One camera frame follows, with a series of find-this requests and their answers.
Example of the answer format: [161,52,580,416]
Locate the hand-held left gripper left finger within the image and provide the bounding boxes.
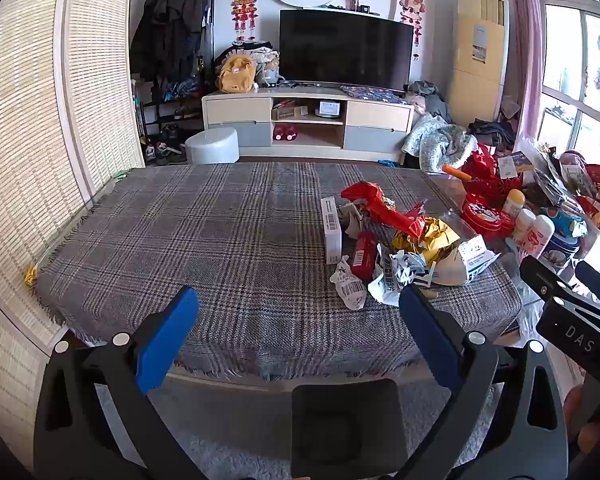
[34,286,206,480]

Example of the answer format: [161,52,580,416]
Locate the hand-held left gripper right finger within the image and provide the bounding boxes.
[395,284,568,480]

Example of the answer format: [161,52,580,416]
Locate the white labelled plastic bag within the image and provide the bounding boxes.
[432,237,502,287]

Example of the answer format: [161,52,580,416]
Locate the printed white paper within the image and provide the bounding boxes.
[367,242,436,307]

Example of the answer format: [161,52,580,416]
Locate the white striped label wrapper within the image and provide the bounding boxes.
[329,255,368,311]

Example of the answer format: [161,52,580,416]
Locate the grey trash bin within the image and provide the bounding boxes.
[290,379,412,480]

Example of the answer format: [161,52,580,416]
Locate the yellow snack bag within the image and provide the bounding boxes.
[391,216,463,263]

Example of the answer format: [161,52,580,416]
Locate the red snack jar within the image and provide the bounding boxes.
[349,231,378,278]

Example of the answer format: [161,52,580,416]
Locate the red snack wrapper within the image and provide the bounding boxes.
[340,181,427,243]

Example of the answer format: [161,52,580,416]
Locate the white cardboard box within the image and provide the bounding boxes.
[320,196,343,265]

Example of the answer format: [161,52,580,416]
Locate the person's right hand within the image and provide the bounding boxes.
[562,382,600,456]

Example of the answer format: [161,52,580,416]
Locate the blue round tin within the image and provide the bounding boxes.
[540,232,581,273]

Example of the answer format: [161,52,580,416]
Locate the white bottle red label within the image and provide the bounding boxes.
[524,215,556,261]

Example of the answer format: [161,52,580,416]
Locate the blue snack packet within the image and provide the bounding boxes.
[550,207,588,238]

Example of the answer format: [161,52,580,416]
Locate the white jar yellow lid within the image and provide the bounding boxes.
[502,189,527,218]

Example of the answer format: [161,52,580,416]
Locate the red round tin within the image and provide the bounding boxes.
[461,192,517,241]

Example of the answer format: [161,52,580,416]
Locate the grey plaid tablecloth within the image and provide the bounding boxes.
[32,160,523,381]

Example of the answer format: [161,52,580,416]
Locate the pile of snack packets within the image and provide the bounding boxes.
[530,140,600,231]

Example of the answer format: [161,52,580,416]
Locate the white printed card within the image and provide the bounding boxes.
[497,152,533,178]

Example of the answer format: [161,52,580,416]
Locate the white fluffy rug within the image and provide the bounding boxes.
[145,380,501,480]

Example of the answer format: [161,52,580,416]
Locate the red paper ornaments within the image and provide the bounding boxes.
[457,144,523,201]

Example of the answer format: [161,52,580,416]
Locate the orange cylindrical object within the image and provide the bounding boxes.
[441,164,473,182]

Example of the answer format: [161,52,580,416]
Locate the dark clothes pile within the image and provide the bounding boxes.
[467,117,518,148]

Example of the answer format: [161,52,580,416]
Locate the light patterned blanket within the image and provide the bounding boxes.
[401,114,481,173]

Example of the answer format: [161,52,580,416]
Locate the round white grey stool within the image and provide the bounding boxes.
[185,128,241,165]

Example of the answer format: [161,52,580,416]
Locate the grey clothes pile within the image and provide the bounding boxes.
[407,80,453,121]

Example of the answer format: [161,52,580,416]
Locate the cream standing air conditioner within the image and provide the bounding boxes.
[446,0,511,128]

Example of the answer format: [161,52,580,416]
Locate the window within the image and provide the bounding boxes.
[535,0,600,171]

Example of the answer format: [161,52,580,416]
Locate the black shoe rack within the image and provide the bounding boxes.
[135,82,206,166]

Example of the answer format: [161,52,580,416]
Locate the white wooden television stand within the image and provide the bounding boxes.
[201,87,415,158]

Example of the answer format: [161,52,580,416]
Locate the pink curtain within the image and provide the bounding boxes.
[505,0,548,141]

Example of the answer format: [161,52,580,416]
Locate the bamboo folding screen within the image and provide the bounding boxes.
[0,0,146,466]

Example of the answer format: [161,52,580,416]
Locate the blue patterned garment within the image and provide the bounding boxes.
[162,80,203,101]

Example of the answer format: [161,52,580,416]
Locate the blue patterned cloth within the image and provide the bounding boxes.
[340,85,408,106]

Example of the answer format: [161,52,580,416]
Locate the yellow backpack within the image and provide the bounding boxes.
[216,55,257,94]

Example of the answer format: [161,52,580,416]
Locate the pale clothes pile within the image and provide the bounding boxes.
[252,47,283,86]

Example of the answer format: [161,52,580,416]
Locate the black television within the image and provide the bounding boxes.
[279,9,415,92]

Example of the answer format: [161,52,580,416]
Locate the dark hanging coats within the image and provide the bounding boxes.
[130,0,212,86]

